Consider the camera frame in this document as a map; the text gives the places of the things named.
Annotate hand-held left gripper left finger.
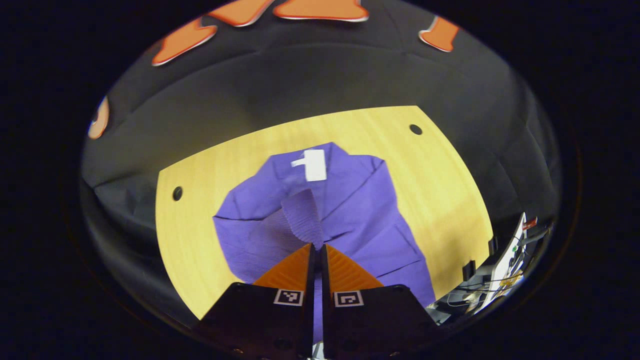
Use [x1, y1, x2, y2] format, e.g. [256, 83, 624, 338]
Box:
[192, 243, 316, 360]

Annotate purple knit cardigan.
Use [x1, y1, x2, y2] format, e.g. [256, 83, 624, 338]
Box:
[212, 142, 437, 346]

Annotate black cable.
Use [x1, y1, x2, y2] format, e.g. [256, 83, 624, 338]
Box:
[447, 282, 503, 297]

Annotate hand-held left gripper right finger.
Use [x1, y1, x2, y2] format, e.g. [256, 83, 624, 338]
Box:
[320, 244, 443, 360]

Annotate white monitor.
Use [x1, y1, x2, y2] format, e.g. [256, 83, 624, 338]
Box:
[480, 212, 528, 311]

